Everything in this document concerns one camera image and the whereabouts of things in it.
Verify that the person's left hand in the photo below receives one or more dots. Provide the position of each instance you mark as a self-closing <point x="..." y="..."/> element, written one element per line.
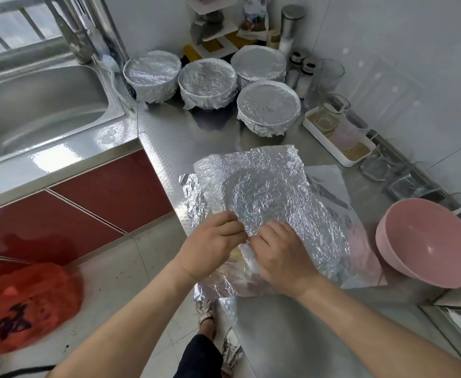
<point x="211" y="248"/>

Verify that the person's right hand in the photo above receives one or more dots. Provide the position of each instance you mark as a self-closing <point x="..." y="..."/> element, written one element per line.
<point x="285" y="262"/>

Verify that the foil-covered bowl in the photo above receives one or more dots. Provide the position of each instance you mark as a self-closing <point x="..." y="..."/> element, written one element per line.
<point x="208" y="81"/>
<point x="268" y="106"/>
<point x="274" y="189"/>
<point x="152" y="73"/>

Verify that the stack of aluminium foil sheets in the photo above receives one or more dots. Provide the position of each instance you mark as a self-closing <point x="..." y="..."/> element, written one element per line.
<point x="352" y="224"/>

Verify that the pink bowl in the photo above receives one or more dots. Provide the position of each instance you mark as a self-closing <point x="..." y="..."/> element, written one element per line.
<point x="431" y="244"/>

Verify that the foil-wrapped bowl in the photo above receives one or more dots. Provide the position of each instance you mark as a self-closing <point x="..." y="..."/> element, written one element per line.
<point x="258" y="63"/>

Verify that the person's left forearm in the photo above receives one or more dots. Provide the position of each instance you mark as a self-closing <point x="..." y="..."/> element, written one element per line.
<point x="116" y="334"/>

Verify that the person's right forearm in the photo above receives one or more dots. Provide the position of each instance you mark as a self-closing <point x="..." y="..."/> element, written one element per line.
<point x="388" y="334"/>

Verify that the person's left white shoe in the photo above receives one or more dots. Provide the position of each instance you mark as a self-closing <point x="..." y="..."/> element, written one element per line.
<point x="205" y="312"/>

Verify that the person's white shoe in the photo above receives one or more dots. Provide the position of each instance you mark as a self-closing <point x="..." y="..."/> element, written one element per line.
<point x="205" y="312"/>
<point x="231" y="348"/>

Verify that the person's right white shoe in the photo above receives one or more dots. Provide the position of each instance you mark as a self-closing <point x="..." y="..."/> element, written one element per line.
<point x="231" y="348"/>

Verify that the person's dark trousers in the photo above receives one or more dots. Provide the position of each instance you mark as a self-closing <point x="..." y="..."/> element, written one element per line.
<point x="199" y="358"/>

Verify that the red kitchen cabinet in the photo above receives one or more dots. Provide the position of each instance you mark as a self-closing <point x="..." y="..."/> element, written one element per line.
<point x="116" y="189"/>

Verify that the white rectangular tray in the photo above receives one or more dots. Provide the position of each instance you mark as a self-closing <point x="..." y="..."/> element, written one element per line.
<point x="319" y="137"/>

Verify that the pink translucent cup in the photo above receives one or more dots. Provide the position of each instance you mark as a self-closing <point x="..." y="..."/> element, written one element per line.
<point x="347" y="134"/>

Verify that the white shaker with black lid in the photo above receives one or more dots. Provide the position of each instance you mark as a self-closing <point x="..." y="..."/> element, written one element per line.
<point x="305" y="82"/>
<point x="293" y="73"/>

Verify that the red plastic bag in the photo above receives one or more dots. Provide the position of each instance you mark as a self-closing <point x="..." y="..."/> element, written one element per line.
<point x="30" y="307"/>

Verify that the white dish brush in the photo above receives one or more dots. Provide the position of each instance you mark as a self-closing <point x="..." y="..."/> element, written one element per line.
<point x="110" y="64"/>

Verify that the small white tan-capped bottle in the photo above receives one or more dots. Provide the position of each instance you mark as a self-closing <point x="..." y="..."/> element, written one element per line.
<point x="274" y="41"/>

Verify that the stainless steel sink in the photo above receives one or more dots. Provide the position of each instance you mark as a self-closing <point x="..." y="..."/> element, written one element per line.
<point x="41" y="106"/>

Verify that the white corner shelf rack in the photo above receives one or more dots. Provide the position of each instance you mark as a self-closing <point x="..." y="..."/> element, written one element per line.
<point x="215" y="23"/>

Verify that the tall white steel-capped bottle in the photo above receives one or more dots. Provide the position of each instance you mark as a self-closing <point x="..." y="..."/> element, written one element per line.
<point x="291" y="23"/>

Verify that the colourful snack packet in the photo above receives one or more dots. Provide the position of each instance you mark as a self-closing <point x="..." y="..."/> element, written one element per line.
<point x="254" y="13"/>

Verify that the steel faucet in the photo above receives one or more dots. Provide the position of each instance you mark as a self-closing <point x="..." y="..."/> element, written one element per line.
<point x="73" y="31"/>

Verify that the metal window railing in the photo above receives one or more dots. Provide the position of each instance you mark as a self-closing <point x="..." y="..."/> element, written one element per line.
<point x="18" y="23"/>

